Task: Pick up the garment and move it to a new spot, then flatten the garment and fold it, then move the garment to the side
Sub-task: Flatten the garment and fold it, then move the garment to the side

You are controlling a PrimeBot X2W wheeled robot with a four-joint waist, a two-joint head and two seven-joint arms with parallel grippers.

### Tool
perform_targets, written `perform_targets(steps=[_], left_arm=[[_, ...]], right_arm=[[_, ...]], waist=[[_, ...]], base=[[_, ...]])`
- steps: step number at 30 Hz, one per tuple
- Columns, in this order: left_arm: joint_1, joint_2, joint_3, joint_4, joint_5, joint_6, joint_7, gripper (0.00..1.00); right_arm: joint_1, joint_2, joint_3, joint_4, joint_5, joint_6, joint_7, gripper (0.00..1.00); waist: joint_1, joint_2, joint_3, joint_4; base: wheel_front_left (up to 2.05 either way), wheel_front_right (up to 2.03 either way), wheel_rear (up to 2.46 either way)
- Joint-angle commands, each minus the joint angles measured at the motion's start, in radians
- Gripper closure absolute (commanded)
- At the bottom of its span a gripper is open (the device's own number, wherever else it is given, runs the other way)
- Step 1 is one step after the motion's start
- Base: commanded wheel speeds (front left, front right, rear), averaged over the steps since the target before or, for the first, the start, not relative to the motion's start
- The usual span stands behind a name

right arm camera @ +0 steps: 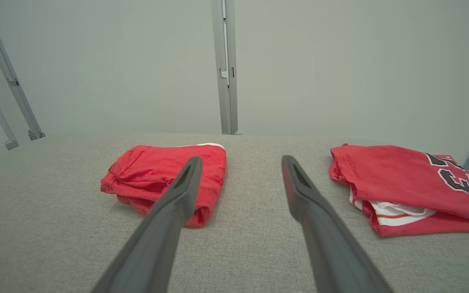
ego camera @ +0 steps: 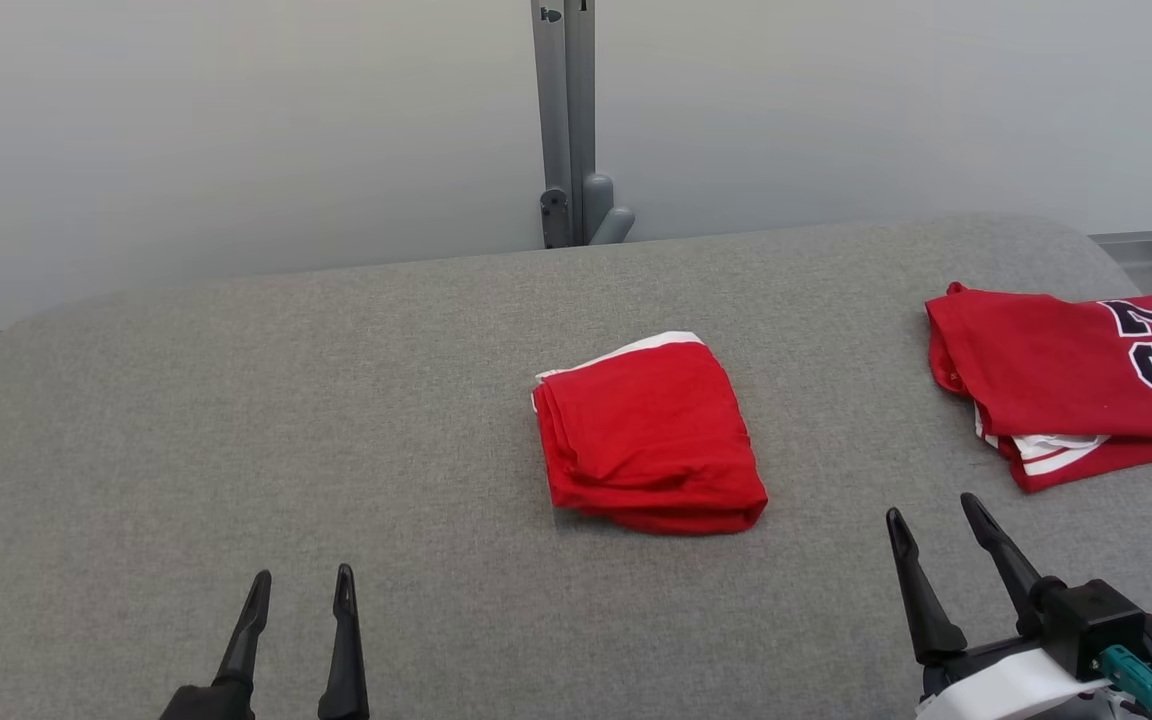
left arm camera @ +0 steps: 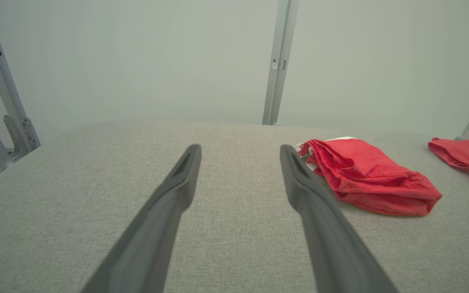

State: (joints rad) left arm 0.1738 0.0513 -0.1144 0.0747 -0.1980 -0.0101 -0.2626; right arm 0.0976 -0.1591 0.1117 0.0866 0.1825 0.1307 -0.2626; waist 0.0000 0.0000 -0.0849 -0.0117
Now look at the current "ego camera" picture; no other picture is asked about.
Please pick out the grey partition post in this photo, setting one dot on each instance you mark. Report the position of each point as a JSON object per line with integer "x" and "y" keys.
{"x": 564, "y": 100}

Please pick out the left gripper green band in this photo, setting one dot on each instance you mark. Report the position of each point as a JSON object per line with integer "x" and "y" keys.
{"x": 211, "y": 705}

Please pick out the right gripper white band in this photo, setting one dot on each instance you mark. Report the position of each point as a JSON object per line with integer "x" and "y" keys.
{"x": 1006, "y": 690}

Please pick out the red number 23 jersey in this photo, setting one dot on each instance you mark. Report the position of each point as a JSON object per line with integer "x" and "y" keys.
{"x": 1036, "y": 370}

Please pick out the dark grey post bracket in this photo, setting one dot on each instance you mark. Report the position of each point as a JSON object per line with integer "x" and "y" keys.
{"x": 554, "y": 220}

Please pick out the teal right camera connector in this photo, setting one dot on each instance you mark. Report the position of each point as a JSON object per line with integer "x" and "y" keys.
{"x": 1136, "y": 680}

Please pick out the grey rounded post foot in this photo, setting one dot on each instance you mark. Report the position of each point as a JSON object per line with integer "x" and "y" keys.
{"x": 604, "y": 205}

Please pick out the red shorts with white band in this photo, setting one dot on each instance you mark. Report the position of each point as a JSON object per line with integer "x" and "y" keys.
{"x": 651, "y": 440}

